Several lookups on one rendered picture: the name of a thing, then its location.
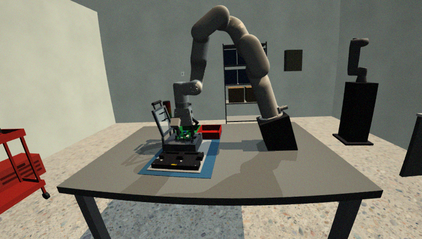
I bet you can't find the green circuit board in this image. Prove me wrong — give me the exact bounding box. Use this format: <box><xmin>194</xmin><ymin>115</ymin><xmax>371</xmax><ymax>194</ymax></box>
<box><xmin>176</xmin><ymin>131</ymin><xmax>191</xmax><ymax>139</ymax></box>

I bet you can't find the green bin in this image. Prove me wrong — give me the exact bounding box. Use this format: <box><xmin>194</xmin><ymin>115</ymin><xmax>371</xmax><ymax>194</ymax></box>
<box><xmin>179</xmin><ymin>125</ymin><xmax>201</xmax><ymax>132</ymax></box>

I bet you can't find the red bin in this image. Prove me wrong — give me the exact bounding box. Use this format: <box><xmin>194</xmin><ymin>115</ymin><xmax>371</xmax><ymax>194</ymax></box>
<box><xmin>197</xmin><ymin>124</ymin><xmax>221</xmax><ymax>139</ymax></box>

